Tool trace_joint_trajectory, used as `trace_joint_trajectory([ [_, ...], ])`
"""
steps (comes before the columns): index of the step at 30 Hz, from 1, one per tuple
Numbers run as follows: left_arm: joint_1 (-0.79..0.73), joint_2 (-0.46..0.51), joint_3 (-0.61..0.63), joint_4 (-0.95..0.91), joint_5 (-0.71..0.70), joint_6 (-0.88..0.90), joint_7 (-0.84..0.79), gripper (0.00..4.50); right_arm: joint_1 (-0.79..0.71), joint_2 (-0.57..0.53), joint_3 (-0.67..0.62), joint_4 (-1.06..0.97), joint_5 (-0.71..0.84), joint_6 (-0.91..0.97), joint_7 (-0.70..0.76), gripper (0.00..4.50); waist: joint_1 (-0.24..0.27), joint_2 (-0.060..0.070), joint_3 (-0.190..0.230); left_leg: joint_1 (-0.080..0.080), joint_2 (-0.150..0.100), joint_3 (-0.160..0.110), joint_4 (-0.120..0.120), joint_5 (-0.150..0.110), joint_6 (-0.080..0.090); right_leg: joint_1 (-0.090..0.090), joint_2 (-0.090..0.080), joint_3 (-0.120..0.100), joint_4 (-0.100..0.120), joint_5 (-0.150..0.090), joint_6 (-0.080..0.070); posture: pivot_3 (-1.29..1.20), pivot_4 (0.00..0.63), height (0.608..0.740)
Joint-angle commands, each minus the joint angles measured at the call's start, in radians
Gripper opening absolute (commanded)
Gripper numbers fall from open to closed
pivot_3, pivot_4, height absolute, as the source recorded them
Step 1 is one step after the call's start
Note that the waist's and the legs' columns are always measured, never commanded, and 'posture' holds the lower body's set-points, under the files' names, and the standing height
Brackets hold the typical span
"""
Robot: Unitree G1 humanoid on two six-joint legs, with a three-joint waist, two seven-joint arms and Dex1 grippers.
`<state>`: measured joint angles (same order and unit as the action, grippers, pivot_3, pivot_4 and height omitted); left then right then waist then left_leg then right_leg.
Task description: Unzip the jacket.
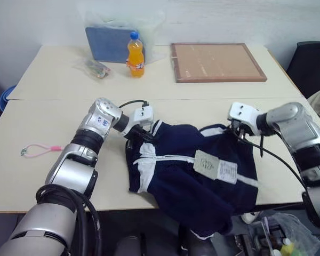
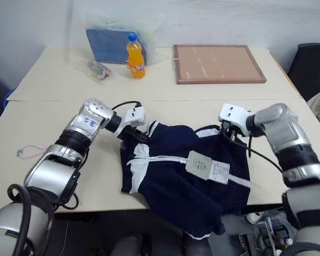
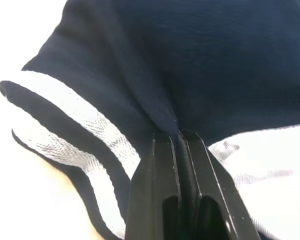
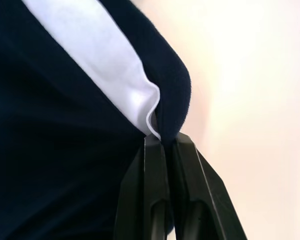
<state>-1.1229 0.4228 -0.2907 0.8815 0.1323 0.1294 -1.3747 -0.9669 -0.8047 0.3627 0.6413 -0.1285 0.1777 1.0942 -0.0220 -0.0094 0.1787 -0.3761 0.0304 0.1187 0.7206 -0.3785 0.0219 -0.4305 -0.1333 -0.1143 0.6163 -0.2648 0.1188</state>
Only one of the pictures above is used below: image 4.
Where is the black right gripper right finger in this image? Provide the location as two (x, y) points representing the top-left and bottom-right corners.
(171, 131), (248, 240)

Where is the navy and white jacket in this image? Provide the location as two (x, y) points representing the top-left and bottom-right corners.
(0, 0), (192, 240)

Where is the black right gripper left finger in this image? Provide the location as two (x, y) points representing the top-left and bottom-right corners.
(112, 134), (171, 240)

